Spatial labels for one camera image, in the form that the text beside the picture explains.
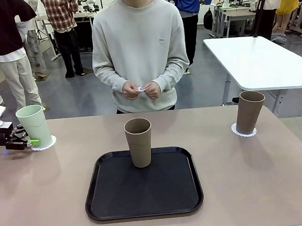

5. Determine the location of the bystander in black shirt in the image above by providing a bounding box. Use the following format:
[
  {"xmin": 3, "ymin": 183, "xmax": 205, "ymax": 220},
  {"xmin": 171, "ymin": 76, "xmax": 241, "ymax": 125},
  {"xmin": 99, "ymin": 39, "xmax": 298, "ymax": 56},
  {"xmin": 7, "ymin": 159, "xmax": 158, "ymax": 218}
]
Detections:
[{"xmin": 0, "ymin": 0, "xmax": 47, "ymax": 115}]

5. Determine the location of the white background table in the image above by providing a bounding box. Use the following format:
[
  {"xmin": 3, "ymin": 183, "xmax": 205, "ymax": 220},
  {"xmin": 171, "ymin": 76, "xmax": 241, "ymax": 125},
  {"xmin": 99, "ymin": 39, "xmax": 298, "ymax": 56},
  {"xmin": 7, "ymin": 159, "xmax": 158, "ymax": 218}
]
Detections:
[{"xmin": 202, "ymin": 31, "xmax": 302, "ymax": 114}]

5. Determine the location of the person's right hand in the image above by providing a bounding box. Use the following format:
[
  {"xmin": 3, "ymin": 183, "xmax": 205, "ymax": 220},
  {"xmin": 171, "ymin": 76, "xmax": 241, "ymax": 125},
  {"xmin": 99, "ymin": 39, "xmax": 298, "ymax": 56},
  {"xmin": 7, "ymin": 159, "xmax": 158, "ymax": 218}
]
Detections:
[{"xmin": 122, "ymin": 80, "xmax": 140, "ymax": 101}]

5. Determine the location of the bystander in plaid shirt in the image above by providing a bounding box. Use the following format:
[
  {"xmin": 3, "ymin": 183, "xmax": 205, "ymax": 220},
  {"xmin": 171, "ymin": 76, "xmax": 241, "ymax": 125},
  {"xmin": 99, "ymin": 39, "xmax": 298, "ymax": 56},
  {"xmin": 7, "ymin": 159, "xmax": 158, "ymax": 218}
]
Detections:
[{"xmin": 40, "ymin": 0, "xmax": 86, "ymax": 80}]

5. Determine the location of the person's left hand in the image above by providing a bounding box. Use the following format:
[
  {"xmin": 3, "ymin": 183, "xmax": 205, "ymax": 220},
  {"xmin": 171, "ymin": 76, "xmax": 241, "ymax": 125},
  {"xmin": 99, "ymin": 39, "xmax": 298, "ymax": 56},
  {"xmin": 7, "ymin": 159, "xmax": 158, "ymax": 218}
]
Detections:
[{"xmin": 144, "ymin": 80, "xmax": 162, "ymax": 100}]

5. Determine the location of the grey background desk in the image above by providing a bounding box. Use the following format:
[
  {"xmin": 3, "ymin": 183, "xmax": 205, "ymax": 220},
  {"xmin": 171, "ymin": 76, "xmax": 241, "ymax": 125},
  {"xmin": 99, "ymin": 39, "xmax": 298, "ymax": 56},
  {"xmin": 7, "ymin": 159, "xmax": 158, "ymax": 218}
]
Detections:
[{"xmin": 209, "ymin": 1, "xmax": 259, "ymax": 40}]

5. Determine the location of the bystander in patterned skirt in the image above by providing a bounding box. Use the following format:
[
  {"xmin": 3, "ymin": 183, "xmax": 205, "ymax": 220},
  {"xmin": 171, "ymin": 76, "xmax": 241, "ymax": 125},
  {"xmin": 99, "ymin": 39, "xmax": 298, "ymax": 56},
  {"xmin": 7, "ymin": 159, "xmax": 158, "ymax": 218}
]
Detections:
[{"xmin": 14, "ymin": 0, "xmax": 49, "ymax": 82}]

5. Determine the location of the person in grey sweatshirt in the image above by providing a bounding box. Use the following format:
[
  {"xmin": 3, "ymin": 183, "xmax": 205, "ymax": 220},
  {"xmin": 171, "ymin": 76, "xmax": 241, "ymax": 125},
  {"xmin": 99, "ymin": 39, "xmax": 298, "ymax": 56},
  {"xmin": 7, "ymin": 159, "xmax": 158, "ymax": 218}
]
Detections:
[{"xmin": 87, "ymin": 0, "xmax": 194, "ymax": 117}]

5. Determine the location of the pale green tall cup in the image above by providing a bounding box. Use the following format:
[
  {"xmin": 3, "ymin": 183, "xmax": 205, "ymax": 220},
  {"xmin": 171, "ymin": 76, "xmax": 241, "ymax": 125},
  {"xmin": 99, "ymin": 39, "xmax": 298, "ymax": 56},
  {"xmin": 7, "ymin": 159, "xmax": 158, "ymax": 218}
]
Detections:
[{"xmin": 15, "ymin": 103, "xmax": 53, "ymax": 150}]

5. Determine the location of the black hanging bag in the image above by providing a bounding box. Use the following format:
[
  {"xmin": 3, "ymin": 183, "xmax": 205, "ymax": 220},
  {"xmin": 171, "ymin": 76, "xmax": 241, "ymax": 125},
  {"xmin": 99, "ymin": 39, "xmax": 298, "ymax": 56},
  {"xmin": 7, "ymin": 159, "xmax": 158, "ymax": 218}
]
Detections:
[{"xmin": 202, "ymin": 8, "xmax": 214, "ymax": 32}]

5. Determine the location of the white paper doily coaster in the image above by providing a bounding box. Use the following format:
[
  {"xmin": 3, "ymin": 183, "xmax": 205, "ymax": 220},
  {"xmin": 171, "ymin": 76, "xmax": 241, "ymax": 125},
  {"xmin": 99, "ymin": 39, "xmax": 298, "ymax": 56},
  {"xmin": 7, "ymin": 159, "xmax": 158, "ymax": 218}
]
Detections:
[
  {"xmin": 230, "ymin": 121, "xmax": 258, "ymax": 139},
  {"xmin": 132, "ymin": 85, "xmax": 151, "ymax": 93},
  {"xmin": 29, "ymin": 135, "xmax": 58, "ymax": 152}
]

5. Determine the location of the grey cloth bundle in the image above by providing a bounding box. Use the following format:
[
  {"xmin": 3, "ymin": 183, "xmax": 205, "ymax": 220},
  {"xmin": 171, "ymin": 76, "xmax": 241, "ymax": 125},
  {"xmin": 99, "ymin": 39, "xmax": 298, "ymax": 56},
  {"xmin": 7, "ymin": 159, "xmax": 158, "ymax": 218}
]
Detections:
[{"xmin": 270, "ymin": 31, "xmax": 287, "ymax": 47}]

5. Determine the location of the person's left forearm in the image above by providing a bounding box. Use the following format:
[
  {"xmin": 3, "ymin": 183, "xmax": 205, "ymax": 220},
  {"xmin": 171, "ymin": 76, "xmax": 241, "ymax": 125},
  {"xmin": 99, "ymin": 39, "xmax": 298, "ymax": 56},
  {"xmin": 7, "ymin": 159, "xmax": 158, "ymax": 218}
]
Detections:
[{"xmin": 153, "ymin": 60, "xmax": 192, "ymax": 92}]

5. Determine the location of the brown tall cup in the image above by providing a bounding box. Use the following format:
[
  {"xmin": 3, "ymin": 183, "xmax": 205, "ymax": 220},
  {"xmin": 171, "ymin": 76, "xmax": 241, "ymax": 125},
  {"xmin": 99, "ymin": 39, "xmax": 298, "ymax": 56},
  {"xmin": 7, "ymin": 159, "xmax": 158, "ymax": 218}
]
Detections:
[
  {"xmin": 123, "ymin": 117, "xmax": 155, "ymax": 170},
  {"xmin": 233, "ymin": 89, "xmax": 269, "ymax": 136}
]

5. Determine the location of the black plastic tray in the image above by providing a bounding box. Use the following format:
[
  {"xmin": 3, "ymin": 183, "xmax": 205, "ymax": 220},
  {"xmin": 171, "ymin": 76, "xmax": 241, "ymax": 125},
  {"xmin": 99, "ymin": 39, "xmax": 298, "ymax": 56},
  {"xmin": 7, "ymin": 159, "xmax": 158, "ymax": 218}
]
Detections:
[{"xmin": 80, "ymin": 144, "xmax": 206, "ymax": 223}]

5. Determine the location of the person's right forearm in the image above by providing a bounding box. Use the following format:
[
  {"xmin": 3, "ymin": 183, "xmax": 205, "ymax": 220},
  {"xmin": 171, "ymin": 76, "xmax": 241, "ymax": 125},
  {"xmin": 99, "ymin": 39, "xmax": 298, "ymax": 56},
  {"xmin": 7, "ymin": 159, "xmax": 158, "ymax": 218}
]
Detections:
[{"xmin": 92, "ymin": 65, "xmax": 129, "ymax": 94}]

